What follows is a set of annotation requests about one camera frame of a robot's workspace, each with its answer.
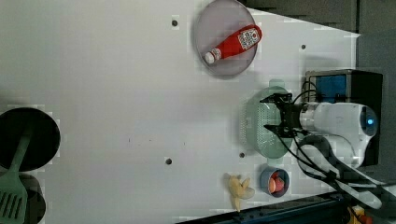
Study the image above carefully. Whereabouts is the green plastic strainer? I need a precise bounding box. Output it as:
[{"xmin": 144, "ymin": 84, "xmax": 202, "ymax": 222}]
[{"xmin": 240, "ymin": 79, "xmax": 291, "ymax": 159}]

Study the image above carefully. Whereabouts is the red toy strawberry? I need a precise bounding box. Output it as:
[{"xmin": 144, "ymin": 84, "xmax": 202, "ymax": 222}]
[{"xmin": 271, "ymin": 173, "xmax": 285, "ymax": 192}]

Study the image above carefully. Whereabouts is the black toaster oven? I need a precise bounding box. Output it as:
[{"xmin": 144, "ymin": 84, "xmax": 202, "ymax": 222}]
[{"xmin": 300, "ymin": 69, "xmax": 383, "ymax": 168}]

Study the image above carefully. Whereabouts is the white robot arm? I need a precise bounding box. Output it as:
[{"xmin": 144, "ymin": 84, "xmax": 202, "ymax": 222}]
[{"xmin": 261, "ymin": 92, "xmax": 395, "ymax": 209}]

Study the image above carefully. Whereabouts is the peeled toy banana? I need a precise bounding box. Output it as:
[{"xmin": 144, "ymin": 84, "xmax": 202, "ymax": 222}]
[{"xmin": 225, "ymin": 174, "xmax": 255, "ymax": 212}]

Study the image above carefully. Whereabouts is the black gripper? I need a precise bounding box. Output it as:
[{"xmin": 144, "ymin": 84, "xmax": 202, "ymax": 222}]
[{"xmin": 260, "ymin": 93, "xmax": 302, "ymax": 138}]

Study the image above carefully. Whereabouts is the red ketchup bottle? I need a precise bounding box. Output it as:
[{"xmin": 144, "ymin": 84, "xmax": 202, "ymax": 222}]
[{"xmin": 204, "ymin": 24, "xmax": 262, "ymax": 64}]

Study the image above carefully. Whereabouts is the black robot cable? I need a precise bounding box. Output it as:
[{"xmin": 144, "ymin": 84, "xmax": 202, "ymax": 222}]
[{"xmin": 276, "ymin": 81, "xmax": 396, "ymax": 200}]

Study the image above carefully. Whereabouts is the green plastic spatula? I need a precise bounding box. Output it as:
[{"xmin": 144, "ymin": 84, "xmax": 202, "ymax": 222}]
[{"xmin": 0, "ymin": 131, "xmax": 32, "ymax": 224}]

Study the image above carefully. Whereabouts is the grey round plate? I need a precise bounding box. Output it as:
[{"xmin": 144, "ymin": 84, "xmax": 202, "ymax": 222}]
[{"xmin": 193, "ymin": 0, "xmax": 258, "ymax": 76}]

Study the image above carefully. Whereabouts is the orange toy fruit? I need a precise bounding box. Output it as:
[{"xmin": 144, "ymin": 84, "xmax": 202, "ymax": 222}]
[{"xmin": 268, "ymin": 178, "xmax": 276, "ymax": 193}]

